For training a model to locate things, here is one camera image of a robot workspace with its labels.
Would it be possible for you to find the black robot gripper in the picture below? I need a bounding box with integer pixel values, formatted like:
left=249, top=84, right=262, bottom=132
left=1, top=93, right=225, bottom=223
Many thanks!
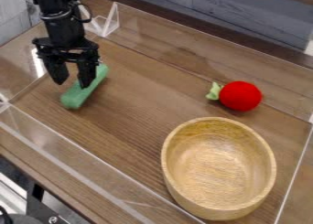
left=32, top=37, right=100, bottom=89

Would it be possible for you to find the green rectangular block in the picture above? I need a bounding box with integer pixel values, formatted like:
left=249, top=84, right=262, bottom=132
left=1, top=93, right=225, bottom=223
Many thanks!
left=60, top=62, right=110, bottom=111

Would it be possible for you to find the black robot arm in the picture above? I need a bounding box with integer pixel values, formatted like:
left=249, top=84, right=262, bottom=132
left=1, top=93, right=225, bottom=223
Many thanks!
left=32, top=0, right=99, bottom=89

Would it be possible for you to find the oval wooden bowl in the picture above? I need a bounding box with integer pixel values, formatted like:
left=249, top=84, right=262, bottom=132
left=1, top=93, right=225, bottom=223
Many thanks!
left=160, top=117, right=277, bottom=221

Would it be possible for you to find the red plush tomato toy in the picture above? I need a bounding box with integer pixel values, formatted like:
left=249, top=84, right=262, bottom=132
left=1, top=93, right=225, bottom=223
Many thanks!
left=206, top=80, right=263, bottom=112

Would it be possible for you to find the clear acrylic corner bracket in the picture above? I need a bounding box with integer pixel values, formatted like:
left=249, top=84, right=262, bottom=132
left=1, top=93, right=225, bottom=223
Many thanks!
left=78, top=3, right=120, bottom=37

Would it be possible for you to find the clear acrylic tray wall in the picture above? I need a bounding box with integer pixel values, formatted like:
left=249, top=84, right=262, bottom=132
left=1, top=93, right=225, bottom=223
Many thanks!
left=0, top=101, right=205, bottom=224

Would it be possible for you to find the black table clamp mount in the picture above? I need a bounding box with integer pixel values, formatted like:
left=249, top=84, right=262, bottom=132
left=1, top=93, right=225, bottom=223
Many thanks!
left=25, top=183, right=69, bottom=224

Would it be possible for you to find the black cable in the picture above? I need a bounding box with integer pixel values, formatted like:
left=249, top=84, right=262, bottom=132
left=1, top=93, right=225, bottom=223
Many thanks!
left=0, top=206, right=13, bottom=224

